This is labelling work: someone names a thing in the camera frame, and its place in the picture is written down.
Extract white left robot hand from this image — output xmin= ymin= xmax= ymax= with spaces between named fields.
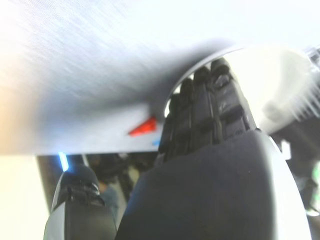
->
xmin=42 ymin=57 xmax=311 ymax=240

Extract white plate with leaves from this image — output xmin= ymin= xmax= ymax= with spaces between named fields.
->
xmin=163 ymin=46 xmax=283 ymax=133

